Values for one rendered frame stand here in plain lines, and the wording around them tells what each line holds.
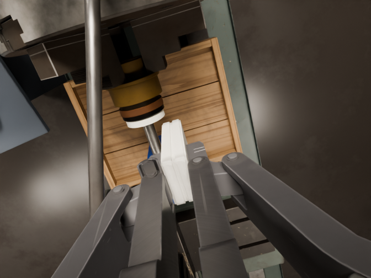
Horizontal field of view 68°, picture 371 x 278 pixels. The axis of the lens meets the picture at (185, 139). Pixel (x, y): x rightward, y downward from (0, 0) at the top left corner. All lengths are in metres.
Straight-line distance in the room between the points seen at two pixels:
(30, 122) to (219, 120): 0.55
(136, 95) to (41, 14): 0.17
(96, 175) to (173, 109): 0.47
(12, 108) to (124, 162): 0.37
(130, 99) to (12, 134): 0.58
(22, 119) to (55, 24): 0.63
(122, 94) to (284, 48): 1.33
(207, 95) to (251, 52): 0.96
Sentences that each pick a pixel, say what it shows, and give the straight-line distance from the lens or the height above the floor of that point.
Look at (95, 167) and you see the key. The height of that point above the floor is 1.34.
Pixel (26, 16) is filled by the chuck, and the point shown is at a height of 1.23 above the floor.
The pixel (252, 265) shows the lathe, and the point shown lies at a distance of 0.94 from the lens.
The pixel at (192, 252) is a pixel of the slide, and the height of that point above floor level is 0.97.
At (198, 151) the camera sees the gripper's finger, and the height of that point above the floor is 1.39.
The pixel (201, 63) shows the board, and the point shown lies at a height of 0.88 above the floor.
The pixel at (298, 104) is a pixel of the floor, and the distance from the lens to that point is 1.78.
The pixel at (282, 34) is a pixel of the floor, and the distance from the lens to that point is 1.66.
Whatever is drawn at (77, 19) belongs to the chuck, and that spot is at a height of 1.24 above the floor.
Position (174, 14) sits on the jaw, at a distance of 0.43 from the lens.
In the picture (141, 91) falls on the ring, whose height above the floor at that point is 1.12.
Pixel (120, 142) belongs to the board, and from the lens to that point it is 0.72.
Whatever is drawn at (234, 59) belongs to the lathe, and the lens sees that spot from 1.03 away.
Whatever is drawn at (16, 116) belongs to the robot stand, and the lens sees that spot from 0.93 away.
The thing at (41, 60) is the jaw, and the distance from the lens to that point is 0.38.
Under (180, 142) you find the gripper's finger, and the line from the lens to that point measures 0.17.
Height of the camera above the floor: 1.54
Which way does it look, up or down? 68 degrees down
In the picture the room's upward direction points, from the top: 170 degrees clockwise
